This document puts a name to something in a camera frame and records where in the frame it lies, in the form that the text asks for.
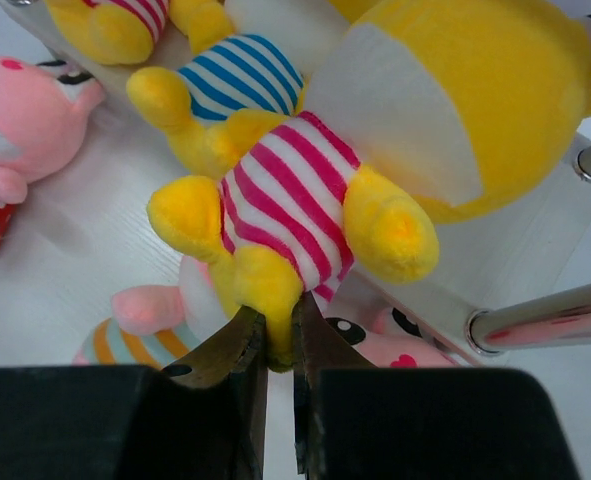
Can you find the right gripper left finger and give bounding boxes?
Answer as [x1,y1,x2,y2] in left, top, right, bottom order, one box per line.
[163,307,268,479]

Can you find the pink plush orange stripes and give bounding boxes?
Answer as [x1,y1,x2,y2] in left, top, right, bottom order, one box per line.
[73,256,239,369]

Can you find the pink plush red polka-dot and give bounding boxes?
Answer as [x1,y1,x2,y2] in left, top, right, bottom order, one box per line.
[0,56,105,244]

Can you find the white two-tier shelf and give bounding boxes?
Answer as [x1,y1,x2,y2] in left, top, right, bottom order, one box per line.
[0,0,591,371]

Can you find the yellow plush blue stripes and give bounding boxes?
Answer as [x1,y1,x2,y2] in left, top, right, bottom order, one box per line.
[126,33,304,180]

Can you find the yellow plush pink stripes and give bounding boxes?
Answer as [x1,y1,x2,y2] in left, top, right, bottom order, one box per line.
[44,0,236,67]
[147,1,591,371]

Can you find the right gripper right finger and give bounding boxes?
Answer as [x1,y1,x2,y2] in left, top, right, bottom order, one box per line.
[292,292,373,475]

